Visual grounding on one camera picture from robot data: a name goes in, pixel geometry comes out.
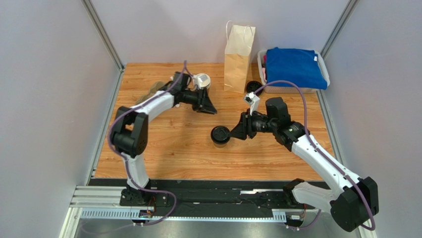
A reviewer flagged white slotted cable duct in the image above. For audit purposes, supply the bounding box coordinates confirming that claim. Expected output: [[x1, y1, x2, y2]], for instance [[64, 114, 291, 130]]
[[75, 207, 287, 223]]

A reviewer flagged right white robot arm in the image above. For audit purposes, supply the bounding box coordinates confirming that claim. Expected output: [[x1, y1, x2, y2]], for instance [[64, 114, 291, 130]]
[[228, 93, 379, 232]]

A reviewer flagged blue folded towel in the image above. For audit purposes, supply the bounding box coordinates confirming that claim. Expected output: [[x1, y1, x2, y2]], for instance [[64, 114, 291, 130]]
[[265, 47, 329, 90]]

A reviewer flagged cardboard cup carrier tray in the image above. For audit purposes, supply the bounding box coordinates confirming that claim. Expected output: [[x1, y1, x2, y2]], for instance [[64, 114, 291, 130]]
[[138, 81, 165, 103]]

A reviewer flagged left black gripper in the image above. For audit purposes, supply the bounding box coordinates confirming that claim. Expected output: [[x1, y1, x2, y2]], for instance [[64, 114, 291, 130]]
[[182, 87, 218, 116]]

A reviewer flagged stack of black lids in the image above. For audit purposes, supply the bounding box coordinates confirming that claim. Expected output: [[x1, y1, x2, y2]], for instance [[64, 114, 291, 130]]
[[245, 81, 263, 96]]

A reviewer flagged black plastic cup lid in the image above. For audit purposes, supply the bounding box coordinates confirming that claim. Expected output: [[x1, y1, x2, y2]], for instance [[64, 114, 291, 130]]
[[211, 125, 230, 143]]

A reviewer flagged single paper coffee cup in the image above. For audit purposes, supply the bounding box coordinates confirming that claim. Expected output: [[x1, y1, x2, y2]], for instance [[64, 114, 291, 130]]
[[213, 142, 228, 148]]

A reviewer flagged white plastic basket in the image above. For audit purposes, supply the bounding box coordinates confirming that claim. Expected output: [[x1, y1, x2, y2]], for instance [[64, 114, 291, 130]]
[[258, 50, 330, 93]]

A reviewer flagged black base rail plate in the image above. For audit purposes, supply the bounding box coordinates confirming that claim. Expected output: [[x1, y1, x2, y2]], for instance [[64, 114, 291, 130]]
[[88, 178, 315, 219]]

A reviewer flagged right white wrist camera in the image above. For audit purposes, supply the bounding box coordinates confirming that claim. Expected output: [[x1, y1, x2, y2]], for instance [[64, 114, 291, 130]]
[[243, 92, 260, 115]]

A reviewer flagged brown paper bag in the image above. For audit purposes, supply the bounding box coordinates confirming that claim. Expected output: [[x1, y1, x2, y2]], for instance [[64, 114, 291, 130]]
[[224, 20, 256, 94]]

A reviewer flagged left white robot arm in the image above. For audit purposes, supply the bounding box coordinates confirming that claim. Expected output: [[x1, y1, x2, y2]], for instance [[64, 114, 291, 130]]
[[107, 72, 217, 205]]

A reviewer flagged stack of paper cups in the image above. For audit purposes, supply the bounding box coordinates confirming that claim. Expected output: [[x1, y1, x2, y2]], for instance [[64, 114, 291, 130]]
[[196, 73, 211, 89]]

